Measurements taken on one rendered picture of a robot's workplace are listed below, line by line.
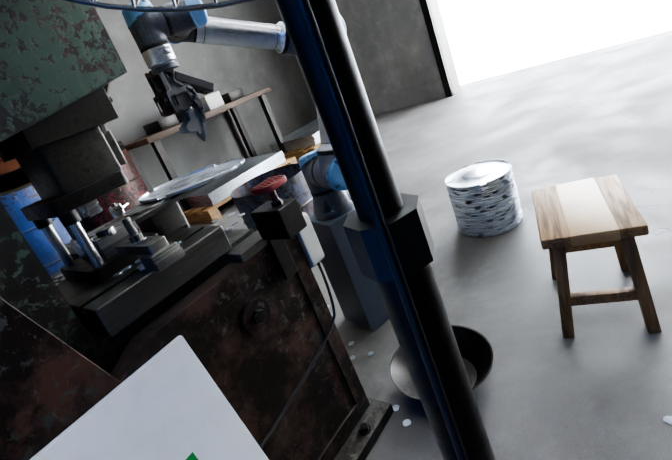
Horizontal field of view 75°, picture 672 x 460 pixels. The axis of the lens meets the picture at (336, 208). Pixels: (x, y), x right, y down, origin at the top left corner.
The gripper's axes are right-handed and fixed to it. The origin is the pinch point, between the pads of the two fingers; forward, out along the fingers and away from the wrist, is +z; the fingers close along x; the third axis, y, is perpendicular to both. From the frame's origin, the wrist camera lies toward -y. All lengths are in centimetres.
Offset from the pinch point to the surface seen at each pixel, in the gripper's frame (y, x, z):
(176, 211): 20.5, 5.4, 12.9
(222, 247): 23.7, 23.0, 21.2
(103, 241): 39.3, 8.4, 10.0
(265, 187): 15.9, 35.6, 11.6
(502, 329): -35, 51, 88
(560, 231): -38, 72, 55
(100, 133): 28.6, 8.2, -10.1
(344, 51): 48, 90, -8
